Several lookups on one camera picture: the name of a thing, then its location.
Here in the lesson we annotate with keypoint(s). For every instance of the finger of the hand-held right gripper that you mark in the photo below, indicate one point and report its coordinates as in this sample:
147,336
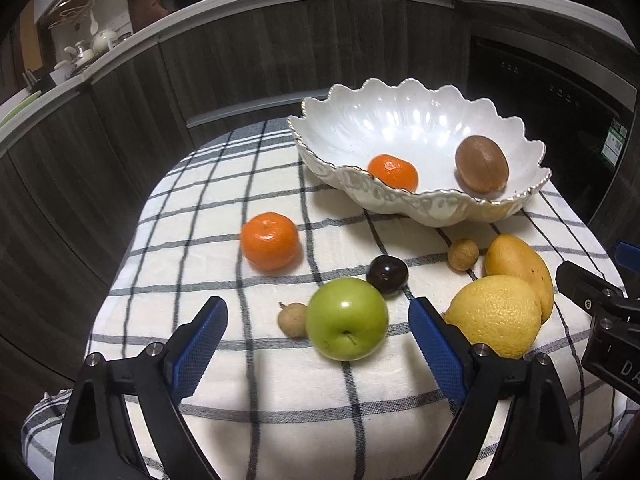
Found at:
582,287
630,256

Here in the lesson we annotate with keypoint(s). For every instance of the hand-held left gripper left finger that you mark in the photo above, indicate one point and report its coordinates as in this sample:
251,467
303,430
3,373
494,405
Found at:
200,345

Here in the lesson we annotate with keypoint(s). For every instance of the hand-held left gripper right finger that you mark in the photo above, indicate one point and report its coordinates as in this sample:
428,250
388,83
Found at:
440,350

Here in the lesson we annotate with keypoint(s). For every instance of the yellow lemon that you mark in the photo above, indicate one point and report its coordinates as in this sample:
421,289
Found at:
495,315

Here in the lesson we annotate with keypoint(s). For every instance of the yellow mango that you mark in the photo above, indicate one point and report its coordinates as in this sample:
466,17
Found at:
520,265

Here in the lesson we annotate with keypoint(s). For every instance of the small dark plum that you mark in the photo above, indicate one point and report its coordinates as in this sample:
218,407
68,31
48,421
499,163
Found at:
387,275

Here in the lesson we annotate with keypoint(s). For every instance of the small tan longan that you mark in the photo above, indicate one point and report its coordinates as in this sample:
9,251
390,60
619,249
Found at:
293,320

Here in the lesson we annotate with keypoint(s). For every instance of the green apple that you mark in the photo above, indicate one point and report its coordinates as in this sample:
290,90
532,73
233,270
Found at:
347,317

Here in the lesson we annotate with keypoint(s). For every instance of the orange tangerine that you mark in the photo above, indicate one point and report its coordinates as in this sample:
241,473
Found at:
392,172
270,242

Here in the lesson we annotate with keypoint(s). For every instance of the white scalloped ceramic bowl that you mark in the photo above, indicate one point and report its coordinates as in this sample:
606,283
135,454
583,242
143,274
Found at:
400,125

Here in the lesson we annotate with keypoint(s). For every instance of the brown walnut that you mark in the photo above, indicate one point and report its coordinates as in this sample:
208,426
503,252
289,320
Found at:
463,256

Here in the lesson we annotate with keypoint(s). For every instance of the green label sticker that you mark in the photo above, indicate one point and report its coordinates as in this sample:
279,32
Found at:
615,142

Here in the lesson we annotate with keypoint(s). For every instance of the brown kiwi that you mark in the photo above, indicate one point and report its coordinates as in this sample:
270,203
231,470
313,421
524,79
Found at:
482,165

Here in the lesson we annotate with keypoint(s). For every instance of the black built-in dishwasher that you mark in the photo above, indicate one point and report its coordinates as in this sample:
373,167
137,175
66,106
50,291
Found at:
540,125

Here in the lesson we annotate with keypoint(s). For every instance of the white plaid tablecloth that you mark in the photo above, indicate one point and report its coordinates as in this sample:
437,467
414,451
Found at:
225,185

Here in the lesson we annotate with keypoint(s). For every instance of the green tray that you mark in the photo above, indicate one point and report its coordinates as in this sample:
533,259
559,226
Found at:
20,107

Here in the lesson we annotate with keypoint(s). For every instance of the black utensil holder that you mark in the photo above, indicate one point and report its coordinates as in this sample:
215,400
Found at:
40,82

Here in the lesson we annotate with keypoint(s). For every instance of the white teapot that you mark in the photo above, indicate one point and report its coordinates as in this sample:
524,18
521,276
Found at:
105,40

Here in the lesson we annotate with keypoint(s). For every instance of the wooden cutting board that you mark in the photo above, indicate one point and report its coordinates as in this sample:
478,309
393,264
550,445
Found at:
145,0

